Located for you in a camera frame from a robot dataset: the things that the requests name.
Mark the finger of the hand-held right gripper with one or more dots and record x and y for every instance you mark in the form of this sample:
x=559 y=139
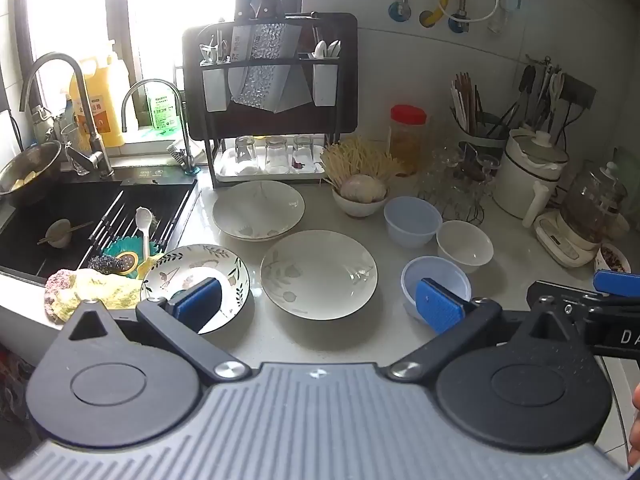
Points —
x=575 y=302
x=617 y=282

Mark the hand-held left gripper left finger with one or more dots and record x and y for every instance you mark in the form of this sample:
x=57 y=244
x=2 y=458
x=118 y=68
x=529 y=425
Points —
x=200 y=300

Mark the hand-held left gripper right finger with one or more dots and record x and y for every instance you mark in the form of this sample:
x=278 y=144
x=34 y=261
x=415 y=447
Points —
x=437 y=305

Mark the translucent blue plastic bowl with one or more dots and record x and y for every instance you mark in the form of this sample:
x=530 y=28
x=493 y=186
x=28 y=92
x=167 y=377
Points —
x=450 y=271
x=412 y=220

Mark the green leaf print plate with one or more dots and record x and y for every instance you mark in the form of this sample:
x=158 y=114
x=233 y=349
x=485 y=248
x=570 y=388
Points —
x=170 y=270

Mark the white ceramic bowl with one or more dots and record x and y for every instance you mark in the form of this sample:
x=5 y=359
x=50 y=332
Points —
x=465 y=242

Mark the white plate faint leaf print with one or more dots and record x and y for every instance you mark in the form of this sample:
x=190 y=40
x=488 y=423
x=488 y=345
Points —
x=257 y=210
x=320 y=272

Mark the person's right hand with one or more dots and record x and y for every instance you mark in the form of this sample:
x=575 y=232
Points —
x=637 y=425

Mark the small bowl of dried herbs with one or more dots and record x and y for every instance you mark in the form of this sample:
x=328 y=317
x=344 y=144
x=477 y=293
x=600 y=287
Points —
x=612 y=257

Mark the glass kettle on white base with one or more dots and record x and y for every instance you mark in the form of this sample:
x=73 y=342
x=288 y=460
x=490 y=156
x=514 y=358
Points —
x=590 y=205

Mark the roll-up sink rack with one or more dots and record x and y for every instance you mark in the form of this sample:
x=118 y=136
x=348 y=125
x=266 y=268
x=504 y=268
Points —
x=170 y=215

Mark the yellow dishcloth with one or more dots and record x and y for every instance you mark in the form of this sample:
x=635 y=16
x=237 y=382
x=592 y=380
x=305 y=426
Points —
x=107 y=290

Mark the teal dish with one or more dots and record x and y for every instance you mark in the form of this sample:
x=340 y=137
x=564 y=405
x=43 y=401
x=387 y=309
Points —
x=117 y=247

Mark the steel wool scrubber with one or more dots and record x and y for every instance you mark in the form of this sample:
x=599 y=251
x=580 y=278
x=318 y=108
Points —
x=102 y=264

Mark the green translucent pitcher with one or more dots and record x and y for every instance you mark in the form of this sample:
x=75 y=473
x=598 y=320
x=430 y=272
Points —
x=627 y=175

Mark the small white garlic bowl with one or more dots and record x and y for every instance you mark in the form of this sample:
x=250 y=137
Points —
x=357 y=208

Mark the black dish rack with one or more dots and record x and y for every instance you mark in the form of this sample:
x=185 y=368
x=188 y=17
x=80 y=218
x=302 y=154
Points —
x=211 y=170

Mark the white electric cooking pot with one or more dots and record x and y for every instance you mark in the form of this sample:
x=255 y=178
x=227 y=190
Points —
x=525 y=180

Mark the set of upturned glass cups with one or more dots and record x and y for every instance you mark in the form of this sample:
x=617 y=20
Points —
x=450 y=170

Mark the garlic bulb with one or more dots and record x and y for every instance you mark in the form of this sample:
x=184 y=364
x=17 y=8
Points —
x=362 y=189

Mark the wooden chopstick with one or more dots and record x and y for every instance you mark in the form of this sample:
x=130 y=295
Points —
x=80 y=226

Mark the pink knitted dishcloth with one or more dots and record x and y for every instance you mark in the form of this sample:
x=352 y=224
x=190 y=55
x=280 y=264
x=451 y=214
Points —
x=57 y=292

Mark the dish brush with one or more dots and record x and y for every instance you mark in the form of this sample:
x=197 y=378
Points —
x=177 y=152

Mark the clear drinking glass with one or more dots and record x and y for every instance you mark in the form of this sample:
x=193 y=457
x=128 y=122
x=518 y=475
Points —
x=303 y=152
x=276 y=155
x=245 y=155

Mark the small grey bowl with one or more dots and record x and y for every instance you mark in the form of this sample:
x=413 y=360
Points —
x=60 y=232

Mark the chrome gooseneck faucet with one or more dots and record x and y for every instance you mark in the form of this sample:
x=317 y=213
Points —
x=185 y=135

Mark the red-lidded plastic jar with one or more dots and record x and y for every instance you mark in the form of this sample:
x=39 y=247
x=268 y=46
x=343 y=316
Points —
x=406 y=140

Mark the dark chopstick holder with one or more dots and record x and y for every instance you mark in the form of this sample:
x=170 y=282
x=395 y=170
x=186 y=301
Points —
x=482 y=140

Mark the black sink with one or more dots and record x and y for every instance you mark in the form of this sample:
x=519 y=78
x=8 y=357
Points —
x=30 y=255

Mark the green bottle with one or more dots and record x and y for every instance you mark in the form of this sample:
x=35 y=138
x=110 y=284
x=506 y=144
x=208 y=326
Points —
x=161 y=107

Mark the hanging kitchen utensils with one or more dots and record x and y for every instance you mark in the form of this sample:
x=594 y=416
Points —
x=540 y=95

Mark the bundle of chopsticks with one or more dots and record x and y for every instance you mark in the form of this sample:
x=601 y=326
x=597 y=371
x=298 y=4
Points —
x=465 y=97

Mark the white utensil holder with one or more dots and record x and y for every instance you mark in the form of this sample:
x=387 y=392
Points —
x=325 y=85
x=213 y=90

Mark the stainless steel bowl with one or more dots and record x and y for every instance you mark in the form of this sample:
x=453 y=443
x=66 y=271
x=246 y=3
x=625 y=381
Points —
x=27 y=170

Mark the yellow detergent jug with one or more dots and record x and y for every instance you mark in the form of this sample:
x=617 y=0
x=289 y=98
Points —
x=102 y=105

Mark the tall dark faucet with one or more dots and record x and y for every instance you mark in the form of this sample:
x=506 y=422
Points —
x=87 y=105

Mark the grey kitchen knife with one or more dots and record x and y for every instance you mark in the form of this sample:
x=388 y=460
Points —
x=295 y=95

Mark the dark brown cutting board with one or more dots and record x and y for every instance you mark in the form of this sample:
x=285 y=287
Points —
x=345 y=75

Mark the small metal utensils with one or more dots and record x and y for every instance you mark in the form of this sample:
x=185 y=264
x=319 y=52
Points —
x=215 y=50

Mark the plain steel cleaver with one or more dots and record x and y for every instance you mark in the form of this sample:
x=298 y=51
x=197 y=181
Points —
x=240 y=42

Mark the white ceramic spoon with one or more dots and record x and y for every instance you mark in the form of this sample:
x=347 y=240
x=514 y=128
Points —
x=320 y=49
x=334 y=49

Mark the blue pipe collar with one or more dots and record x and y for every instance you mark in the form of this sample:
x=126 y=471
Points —
x=457 y=24
x=400 y=12

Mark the window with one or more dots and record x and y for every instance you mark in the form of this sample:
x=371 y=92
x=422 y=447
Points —
x=60 y=10

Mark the black wall socket strip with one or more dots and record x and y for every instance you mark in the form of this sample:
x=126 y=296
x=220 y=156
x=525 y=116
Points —
x=580 y=91

